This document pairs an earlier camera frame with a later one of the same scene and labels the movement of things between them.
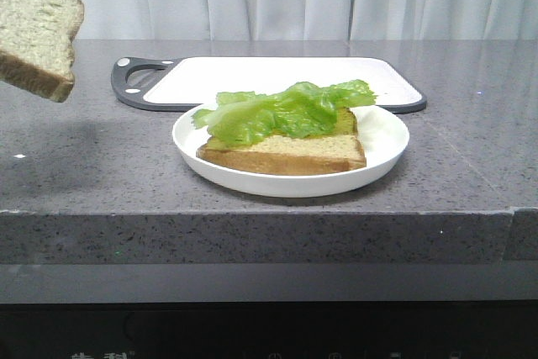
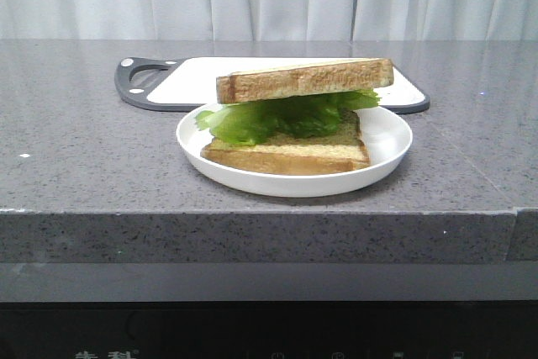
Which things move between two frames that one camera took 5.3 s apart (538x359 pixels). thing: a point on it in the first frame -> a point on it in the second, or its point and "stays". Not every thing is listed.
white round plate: x=384 y=136 stays
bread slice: x=41 y=13 -> x=250 y=85
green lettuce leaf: x=302 y=110 stays
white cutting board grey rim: x=179 y=85 stays
